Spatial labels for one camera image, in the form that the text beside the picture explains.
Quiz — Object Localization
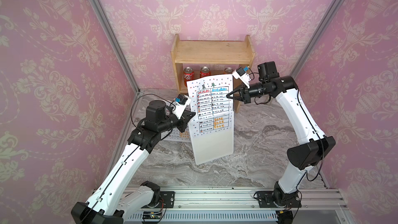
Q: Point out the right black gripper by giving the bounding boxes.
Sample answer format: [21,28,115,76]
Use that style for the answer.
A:
[227,82,269,106]

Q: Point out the paper menu sheet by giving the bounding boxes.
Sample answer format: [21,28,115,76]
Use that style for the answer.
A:
[187,74,234,137]
[173,129,190,140]

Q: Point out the white rack board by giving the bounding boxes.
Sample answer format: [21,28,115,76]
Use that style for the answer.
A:
[188,112,234,165]
[165,128,191,143]

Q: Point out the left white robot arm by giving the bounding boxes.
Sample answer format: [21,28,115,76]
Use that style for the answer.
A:
[71,94,195,224]

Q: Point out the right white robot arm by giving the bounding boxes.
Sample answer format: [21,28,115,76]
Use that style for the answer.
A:
[227,62,336,208]

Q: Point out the orange soda can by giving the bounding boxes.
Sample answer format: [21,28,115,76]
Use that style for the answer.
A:
[224,67,234,74]

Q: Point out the red cola can left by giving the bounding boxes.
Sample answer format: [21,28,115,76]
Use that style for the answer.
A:
[183,66,195,86]

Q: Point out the red cola can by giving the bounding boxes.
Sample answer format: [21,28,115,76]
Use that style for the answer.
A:
[200,66,211,78]
[183,66,195,86]

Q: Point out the red cola can middle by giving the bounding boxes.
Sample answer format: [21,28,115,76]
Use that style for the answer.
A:
[200,66,211,78]

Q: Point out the wooden two-tier shelf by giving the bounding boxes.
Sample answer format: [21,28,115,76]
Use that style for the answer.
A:
[170,34,256,113]

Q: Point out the small green circuit board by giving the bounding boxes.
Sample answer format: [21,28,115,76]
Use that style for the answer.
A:
[143,211,163,221]

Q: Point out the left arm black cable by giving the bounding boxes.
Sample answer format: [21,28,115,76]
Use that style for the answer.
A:
[130,93,175,128]

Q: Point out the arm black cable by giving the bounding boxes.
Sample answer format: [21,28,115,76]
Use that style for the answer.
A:
[130,93,175,128]
[306,139,325,183]

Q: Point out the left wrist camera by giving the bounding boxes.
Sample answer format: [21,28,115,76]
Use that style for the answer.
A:
[172,94,192,119]

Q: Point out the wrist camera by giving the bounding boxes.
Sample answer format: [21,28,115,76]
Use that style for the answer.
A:
[232,66,251,88]
[172,94,192,119]

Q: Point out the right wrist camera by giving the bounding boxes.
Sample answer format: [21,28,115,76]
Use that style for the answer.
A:
[232,66,251,88]

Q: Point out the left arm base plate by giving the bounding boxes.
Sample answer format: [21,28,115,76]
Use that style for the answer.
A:
[143,191,175,208]

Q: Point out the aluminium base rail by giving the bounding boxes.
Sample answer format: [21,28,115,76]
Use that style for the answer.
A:
[81,174,355,224]

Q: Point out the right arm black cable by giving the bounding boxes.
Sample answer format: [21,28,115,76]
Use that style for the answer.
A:
[306,139,325,183]

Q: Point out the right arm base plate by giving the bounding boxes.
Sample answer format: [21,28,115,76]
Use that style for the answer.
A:
[253,190,302,209]

